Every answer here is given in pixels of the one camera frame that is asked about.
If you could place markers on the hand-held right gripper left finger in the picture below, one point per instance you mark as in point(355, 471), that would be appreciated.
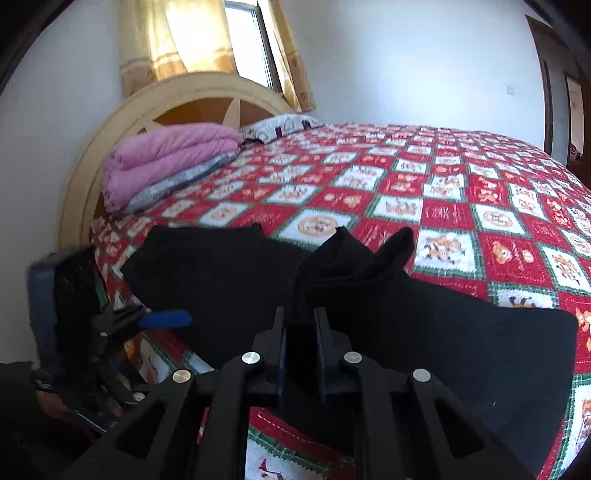
point(281, 355)

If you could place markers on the brown door frame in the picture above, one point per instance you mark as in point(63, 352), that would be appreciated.
point(547, 92)

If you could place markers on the narrow yellow curtain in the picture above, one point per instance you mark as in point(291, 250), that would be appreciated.
point(291, 60)

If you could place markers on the grey patterned pillow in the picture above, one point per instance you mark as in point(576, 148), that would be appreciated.
point(281, 125)

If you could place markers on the red printed bedspread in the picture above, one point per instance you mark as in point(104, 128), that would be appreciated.
point(415, 184)

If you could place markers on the cream wooden headboard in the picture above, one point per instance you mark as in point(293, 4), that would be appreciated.
point(92, 152)

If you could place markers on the window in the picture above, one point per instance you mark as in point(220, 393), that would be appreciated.
point(249, 41)

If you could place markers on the black pants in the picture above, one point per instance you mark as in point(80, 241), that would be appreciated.
point(461, 346)

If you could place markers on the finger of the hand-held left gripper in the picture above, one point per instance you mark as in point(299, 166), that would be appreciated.
point(124, 383)
point(166, 319)

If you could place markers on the wide yellow curtain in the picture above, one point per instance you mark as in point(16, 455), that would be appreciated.
point(184, 37)

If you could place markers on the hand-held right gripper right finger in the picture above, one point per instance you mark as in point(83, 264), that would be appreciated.
point(322, 355)

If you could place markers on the folded grey patterned blanket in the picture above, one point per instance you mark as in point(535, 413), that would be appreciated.
point(184, 177)

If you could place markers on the folded pink quilt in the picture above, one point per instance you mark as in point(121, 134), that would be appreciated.
point(161, 152)

